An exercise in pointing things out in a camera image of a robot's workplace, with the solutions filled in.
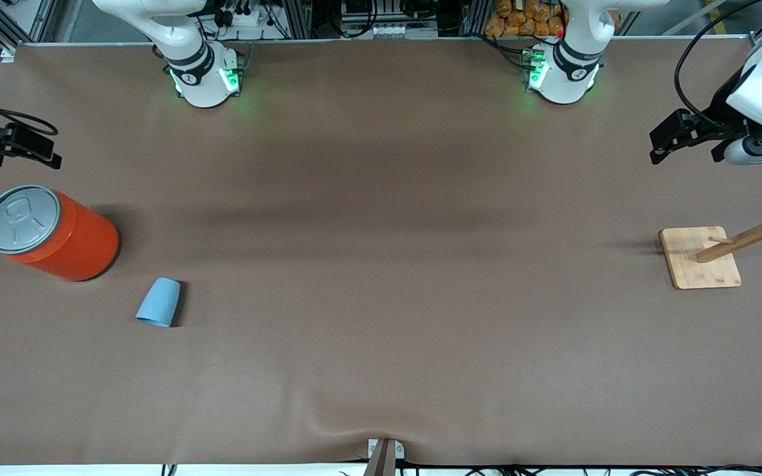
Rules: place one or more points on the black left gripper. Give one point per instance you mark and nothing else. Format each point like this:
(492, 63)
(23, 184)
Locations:
(720, 114)

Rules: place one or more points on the light blue plastic cup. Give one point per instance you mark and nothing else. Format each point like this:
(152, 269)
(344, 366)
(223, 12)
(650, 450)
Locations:
(159, 301)

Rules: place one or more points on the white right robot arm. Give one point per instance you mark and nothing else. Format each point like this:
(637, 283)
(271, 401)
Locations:
(189, 56)

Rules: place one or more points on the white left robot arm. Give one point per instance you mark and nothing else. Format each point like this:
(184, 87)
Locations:
(569, 63)

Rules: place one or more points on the orange can with grey lid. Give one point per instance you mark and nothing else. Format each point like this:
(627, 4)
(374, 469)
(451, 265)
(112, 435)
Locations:
(57, 235)

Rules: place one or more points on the wooden mug tree stand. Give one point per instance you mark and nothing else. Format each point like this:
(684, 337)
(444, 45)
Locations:
(702, 261)

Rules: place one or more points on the orange snack bags pile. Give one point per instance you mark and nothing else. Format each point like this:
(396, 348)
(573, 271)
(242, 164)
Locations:
(523, 18)

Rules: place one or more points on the white power strip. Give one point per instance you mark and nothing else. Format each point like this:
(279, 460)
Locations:
(243, 16)

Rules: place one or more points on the white terminal block strip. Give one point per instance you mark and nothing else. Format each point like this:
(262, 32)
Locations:
(391, 30)

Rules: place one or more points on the brown table mat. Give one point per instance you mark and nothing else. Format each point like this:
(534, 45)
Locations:
(381, 264)

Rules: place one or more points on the grey metal clamp bracket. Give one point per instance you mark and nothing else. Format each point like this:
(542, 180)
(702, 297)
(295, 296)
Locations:
(384, 456)

